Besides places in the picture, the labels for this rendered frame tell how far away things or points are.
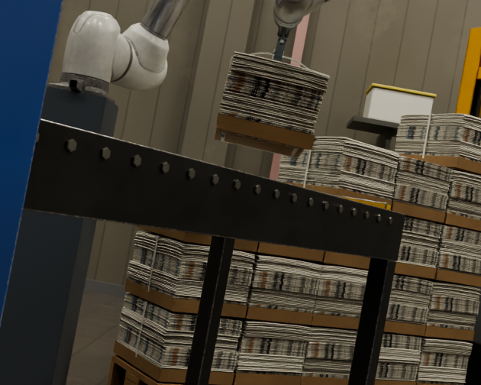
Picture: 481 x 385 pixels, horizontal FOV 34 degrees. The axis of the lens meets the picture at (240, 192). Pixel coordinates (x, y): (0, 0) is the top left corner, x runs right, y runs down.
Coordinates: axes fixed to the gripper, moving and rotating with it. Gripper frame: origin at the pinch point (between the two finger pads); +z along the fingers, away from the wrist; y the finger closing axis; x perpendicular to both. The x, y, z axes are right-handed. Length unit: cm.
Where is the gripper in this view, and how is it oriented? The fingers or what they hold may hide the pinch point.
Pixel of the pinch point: (282, 34)
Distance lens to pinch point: 250.6
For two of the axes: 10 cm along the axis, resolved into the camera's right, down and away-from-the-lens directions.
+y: -2.0, 9.7, -1.0
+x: 9.8, 2.1, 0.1
